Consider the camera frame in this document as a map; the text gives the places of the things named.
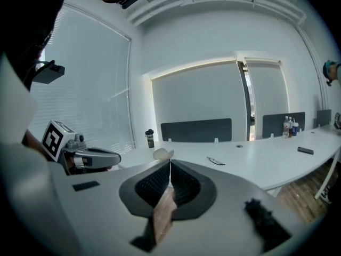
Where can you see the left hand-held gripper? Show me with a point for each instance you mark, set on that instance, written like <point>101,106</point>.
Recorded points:
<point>53,140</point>

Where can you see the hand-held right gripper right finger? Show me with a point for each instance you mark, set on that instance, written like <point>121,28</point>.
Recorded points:
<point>229,196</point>

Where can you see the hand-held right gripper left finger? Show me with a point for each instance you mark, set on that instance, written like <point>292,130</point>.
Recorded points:
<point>106,209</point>

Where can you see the black eyeglasses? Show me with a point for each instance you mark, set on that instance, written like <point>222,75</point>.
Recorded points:
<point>215,161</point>

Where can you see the person's left forearm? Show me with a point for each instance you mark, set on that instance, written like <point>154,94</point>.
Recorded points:
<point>33,144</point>

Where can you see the black tumbler cup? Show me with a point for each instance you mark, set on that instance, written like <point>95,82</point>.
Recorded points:
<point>150,140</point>

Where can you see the white window blinds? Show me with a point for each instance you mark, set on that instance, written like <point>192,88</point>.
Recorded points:
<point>88,89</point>

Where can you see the long dark desk divider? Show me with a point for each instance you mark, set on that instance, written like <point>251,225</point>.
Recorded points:
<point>195,129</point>

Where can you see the short dark desk divider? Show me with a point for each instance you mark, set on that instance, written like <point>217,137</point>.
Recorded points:
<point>274,125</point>

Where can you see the clear plastic bottle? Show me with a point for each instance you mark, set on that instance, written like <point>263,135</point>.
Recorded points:
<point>285,128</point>

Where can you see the black phone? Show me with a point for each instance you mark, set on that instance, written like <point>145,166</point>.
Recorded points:
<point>305,150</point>

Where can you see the blue and white container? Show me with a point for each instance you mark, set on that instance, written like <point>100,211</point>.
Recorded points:
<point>295,129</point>

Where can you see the white desk leg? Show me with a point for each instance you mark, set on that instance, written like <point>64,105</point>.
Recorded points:
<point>326,175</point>

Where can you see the black display device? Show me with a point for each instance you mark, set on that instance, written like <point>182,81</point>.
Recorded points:
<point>49,73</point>

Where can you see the narrow grey roller shade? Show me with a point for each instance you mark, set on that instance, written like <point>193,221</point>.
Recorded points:
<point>267,97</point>

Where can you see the small dark desk divider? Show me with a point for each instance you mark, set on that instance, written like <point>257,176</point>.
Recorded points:
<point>323,117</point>

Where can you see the white ceiling pipes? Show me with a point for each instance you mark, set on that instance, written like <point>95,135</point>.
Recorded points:
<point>213,1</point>

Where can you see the black head-mounted camera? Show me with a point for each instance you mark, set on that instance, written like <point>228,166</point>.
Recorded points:
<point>130,1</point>

